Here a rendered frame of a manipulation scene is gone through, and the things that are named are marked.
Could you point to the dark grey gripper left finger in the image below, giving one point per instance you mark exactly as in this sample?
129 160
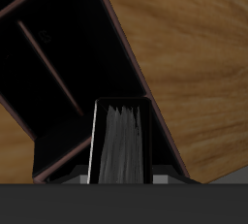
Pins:
79 175

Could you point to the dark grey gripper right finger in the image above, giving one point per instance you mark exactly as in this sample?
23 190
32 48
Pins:
161 176

